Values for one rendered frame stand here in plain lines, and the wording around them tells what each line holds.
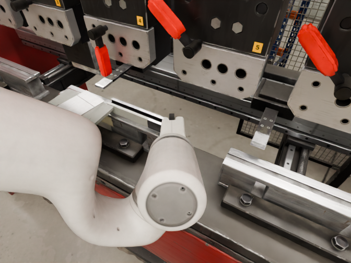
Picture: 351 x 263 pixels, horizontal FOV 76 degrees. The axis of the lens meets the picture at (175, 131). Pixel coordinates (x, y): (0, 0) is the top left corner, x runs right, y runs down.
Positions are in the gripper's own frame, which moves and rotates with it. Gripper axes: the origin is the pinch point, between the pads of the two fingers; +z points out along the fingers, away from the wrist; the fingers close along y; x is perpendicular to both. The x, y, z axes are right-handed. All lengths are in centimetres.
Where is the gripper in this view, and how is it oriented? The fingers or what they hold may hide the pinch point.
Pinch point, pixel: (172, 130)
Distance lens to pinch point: 56.8
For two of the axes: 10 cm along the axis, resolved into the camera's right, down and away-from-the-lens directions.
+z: -0.2, -2.8, 9.6
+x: -10.0, 0.1, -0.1
